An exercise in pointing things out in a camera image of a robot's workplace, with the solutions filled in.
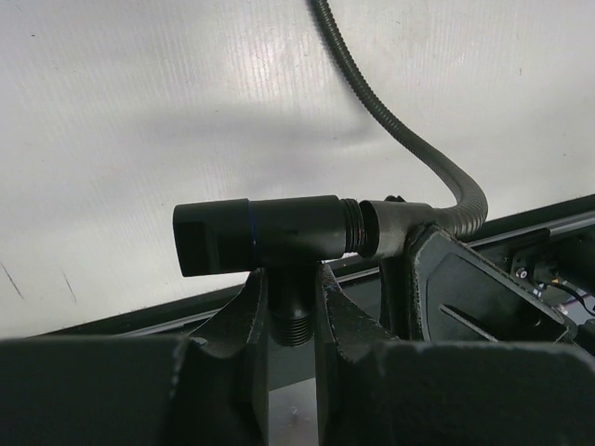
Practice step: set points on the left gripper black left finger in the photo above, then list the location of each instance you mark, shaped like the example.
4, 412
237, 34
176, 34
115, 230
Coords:
222, 396

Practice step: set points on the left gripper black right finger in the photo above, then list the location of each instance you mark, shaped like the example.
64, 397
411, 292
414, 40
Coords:
354, 357

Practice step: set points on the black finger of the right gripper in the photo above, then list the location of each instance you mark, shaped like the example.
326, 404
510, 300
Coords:
440, 290

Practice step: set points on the black threaded tee valve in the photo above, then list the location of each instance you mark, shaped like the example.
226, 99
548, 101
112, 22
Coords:
287, 238

